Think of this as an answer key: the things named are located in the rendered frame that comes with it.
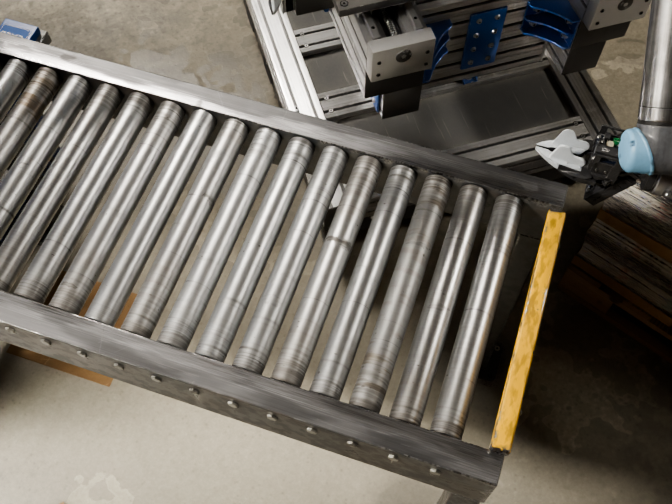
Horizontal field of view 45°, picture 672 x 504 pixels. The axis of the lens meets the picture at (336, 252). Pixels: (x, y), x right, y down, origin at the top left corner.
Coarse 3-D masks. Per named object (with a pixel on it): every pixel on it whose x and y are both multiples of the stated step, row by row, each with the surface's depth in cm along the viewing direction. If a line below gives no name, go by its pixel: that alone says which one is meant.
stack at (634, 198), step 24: (624, 192) 175; (648, 192) 170; (624, 216) 181; (648, 216) 176; (600, 240) 194; (624, 240) 188; (600, 264) 201; (624, 264) 195; (648, 264) 188; (576, 288) 215; (600, 288) 208; (648, 288) 194; (600, 312) 215; (648, 336) 211
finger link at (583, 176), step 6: (558, 168) 147; (564, 168) 146; (570, 168) 146; (582, 168) 146; (564, 174) 147; (570, 174) 146; (576, 174) 146; (582, 174) 145; (588, 174) 145; (576, 180) 146; (582, 180) 146; (588, 180) 146; (594, 180) 146
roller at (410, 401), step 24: (480, 192) 141; (456, 216) 139; (480, 216) 140; (456, 240) 136; (456, 264) 134; (432, 288) 133; (456, 288) 133; (432, 312) 130; (432, 336) 128; (408, 360) 127; (432, 360) 126; (408, 384) 124; (408, 408) 122
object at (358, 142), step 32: (0, 32) 159; (32, 64) 156; (64, 64) 155; (96, 64) 155; (128, 96) 154; (160, 96) 151; (192, 96) 151; (224, 96) 151; (256, 128) 149; (288, 128) 147; (320, 128) 147; (352, 128) 147; (352, 160) 148; (384, 160) 145; (416, 160) 144; (448, 160) 144; (416, 192) 150; (512, 192) 141; (544, 192) 141; (544, 224) 145
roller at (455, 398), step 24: (504, 216) 138; (504, 240) 136; (480, 264) 135; (504, 264) 135; (480, 288) 132; (480, 312) 130; (456, 336) 130; (480, 336) 128; (456, 360) 126; (480, 360) 127; (456, 384) 124; (456, 408) 122; (456, 432) 121
